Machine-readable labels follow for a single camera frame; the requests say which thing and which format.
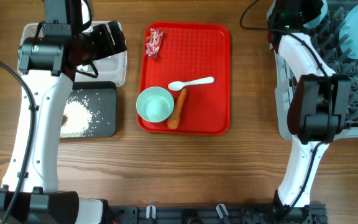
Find light blue bowl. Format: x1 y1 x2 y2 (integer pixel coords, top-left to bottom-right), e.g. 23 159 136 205
303 0 328 29

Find red candy wrapper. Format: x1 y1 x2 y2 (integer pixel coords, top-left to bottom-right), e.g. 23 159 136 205
145 28 163 58

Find white rice grains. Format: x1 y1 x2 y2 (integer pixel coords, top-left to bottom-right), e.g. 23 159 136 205
60 89 111 138

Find mint green bowl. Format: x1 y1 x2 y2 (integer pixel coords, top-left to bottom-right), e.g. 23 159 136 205
135 86 175 123

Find white plastic spoon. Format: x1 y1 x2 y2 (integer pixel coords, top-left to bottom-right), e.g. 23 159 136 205
168 77 214 91

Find brown food scrap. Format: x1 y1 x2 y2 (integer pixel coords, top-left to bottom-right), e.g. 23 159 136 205
62 114 68 126

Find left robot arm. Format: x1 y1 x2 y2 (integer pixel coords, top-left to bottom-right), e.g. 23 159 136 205
0 1 127 223

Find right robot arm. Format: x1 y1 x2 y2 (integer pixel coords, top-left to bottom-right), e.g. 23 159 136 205
267 0 351 221

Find grey dishwasher rack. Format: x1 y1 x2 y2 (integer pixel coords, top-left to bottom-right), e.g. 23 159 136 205
268 1 358 140

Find clear plastic bin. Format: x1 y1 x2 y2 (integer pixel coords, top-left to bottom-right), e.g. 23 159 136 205
20 21 127 86

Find black rectangular tray bin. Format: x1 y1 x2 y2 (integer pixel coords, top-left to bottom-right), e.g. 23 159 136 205
59 81 118 139

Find red serving tray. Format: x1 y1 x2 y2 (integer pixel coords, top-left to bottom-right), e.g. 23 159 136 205
137 21 231 135

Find orange carrot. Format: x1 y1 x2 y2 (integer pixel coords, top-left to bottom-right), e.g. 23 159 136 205
167 88 188 129

